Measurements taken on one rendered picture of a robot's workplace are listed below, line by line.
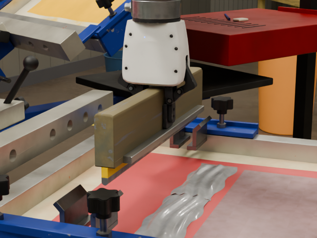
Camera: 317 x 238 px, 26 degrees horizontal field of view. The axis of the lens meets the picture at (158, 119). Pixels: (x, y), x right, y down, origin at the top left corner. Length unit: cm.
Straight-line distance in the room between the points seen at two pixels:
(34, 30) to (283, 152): 67
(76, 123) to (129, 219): 36
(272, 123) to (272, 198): 383
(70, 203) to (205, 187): 31
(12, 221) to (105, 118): 19
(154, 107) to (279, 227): 26
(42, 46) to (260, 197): 70
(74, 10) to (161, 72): 84
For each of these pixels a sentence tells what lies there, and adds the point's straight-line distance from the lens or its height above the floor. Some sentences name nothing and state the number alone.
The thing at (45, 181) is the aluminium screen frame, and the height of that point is 98.
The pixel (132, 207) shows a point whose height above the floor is 96.
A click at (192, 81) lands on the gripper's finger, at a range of 107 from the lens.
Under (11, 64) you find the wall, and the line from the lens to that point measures 647.
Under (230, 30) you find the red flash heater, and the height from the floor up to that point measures 110.
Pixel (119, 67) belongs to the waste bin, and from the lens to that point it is 507.
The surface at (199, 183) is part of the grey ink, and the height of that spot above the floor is 96.
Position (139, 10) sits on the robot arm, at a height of 126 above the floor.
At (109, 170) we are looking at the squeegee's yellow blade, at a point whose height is 106.
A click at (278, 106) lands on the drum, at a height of 21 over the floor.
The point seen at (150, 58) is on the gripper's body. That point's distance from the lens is 106.
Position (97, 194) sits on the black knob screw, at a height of 106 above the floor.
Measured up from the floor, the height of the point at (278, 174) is 96.
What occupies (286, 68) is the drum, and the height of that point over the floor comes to 49.
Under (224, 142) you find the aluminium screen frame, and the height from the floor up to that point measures 98.
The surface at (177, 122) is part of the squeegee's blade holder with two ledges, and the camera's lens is 114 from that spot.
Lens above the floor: 137
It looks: 15 degrees down
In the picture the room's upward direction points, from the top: straight up
